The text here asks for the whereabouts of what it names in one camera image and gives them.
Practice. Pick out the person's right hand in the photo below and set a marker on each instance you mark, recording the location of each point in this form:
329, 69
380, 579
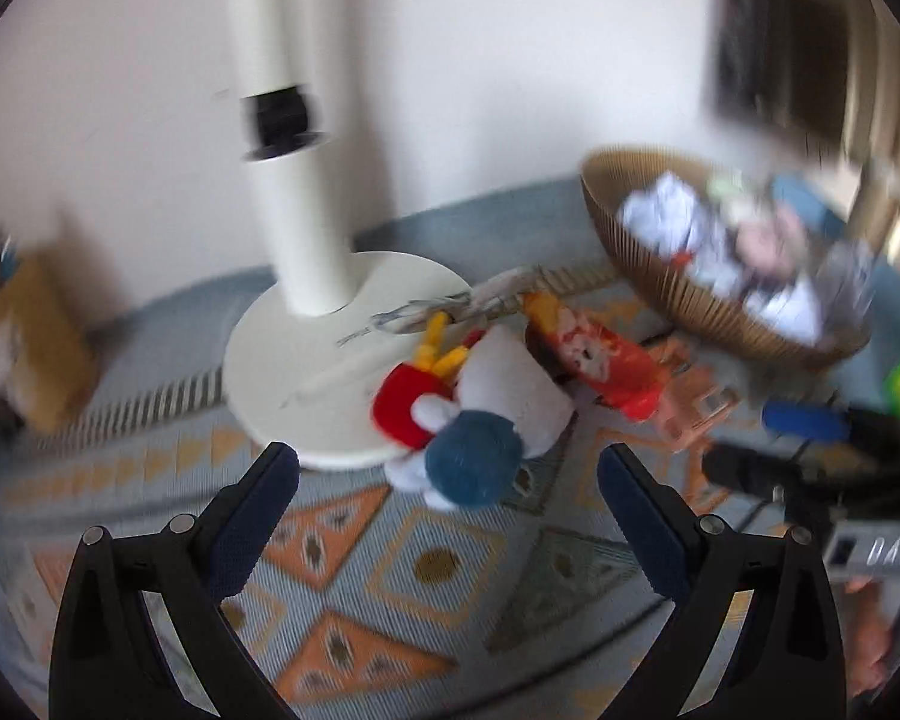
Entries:
868, 637

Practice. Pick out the cardboard box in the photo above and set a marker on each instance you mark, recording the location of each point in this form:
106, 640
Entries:
22, 337

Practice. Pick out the round woven basket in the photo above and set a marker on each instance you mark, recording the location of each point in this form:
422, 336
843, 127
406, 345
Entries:
690, 307

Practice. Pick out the orange snack packet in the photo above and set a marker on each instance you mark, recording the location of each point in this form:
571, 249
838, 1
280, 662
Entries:
592, 352

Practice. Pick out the beige curtain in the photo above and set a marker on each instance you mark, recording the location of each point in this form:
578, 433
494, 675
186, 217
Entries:
881, 90

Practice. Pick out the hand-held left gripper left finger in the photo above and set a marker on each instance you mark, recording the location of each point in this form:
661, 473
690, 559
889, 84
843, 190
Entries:
259, 510

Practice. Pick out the white pole stand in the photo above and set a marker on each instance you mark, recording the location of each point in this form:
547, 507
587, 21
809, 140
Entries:
300, 240

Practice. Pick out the pile of white packets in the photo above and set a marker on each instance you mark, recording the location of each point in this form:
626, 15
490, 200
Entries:
667, 217

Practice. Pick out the silver wrapper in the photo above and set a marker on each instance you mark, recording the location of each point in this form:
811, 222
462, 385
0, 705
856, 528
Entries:
487, 292

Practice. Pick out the light blue cloth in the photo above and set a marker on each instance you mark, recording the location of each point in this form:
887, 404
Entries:
802, 202

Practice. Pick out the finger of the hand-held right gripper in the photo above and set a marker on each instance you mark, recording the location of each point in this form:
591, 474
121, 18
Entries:
750, 469
802, 421

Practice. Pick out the white blue plush toy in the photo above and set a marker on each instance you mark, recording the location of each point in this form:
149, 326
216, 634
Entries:
510, 382

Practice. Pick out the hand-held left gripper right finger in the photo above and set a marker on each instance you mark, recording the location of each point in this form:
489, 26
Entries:
645, 525

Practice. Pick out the pink orange packet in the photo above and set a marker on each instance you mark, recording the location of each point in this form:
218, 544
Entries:
690, 405

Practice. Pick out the patterned rug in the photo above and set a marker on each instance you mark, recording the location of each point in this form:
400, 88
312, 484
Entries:
435, 562

